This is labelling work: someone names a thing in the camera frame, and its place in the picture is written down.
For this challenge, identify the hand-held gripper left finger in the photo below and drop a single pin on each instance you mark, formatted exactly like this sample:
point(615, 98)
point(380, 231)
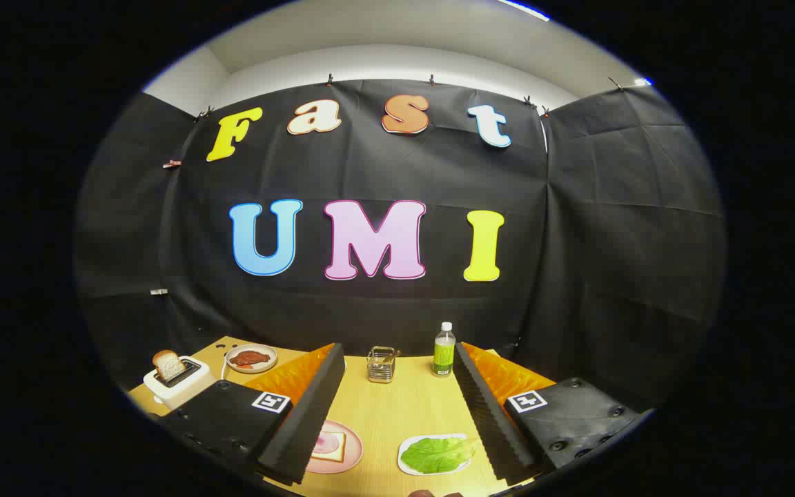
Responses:
point(311, 421)

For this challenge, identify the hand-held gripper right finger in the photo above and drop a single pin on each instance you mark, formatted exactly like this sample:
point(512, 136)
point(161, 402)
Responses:
point(491, 421)

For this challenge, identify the green lettuce leaf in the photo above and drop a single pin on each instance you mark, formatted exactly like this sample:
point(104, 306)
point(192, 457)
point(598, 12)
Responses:
point(435, 455)

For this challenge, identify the toasted bread slice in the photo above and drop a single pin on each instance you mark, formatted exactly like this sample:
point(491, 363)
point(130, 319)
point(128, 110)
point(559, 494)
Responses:
point(168, 364)

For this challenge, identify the round pink ham slice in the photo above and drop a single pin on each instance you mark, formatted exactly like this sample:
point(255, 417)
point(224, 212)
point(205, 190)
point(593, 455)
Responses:
point(325, 443)

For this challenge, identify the bread slice under ham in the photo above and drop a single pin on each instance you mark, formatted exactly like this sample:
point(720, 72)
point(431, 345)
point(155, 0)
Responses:
point(335, 456)

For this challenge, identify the pink plate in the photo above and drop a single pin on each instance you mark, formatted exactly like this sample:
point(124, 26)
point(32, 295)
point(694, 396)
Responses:
point(352, 449)

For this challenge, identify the round white plate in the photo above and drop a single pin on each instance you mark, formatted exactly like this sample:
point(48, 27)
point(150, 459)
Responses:
point(252, 370)

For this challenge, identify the green label drink bottle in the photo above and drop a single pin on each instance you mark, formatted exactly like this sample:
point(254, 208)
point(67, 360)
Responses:
point(444, 355)

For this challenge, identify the square white plate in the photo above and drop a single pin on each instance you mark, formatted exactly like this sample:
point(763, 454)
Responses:
point(408, 442)

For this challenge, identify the red meat piece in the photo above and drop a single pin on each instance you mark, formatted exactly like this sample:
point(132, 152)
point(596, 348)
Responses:
point(249, 358)

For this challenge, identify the white toaster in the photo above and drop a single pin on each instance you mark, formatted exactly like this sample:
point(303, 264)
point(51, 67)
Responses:
point(177, 395)

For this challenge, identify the black backdrop cloth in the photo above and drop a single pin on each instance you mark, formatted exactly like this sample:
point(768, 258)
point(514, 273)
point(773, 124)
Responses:
point(577, 241)

